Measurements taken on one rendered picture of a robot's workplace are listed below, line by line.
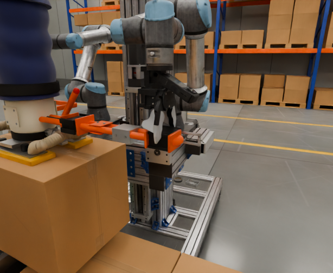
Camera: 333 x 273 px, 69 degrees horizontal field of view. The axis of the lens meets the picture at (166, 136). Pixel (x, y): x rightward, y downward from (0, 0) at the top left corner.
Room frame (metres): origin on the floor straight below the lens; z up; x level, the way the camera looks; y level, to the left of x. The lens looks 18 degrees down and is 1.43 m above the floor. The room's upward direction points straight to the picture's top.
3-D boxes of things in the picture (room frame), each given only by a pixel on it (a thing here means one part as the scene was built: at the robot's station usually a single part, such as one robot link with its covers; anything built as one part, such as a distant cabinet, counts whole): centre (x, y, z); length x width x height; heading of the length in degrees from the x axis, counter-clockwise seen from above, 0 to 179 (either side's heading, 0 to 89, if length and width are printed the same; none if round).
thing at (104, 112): (1.51, 0.43, 1.09); 0.15 x 0.15 x 0.10
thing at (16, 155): (0.87, 0.58, 1.10); 0.34 x 0.10 x 0.05; 62
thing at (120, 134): (0.74, 0.13, 1.19); 0.07 x 0.07 x 0.04; 62
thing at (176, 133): (0.67, 0.01, 1.20); 0.08 x 0.07 x 0.05; 62
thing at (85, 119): (0.84, 0.32, 1.20); 0.10 x 0.08 x 0.06; 152
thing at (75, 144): (1.04, 0.49, 1.09); 0.34 x 0.10 x 0.05; 62
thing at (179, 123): (1.33, -0.03, 1.09); 0.15 x 0.15 x 0.10
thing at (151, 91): (0.69, 0.03, 1.34); 0.09 x 0.08 x 0.12; 62
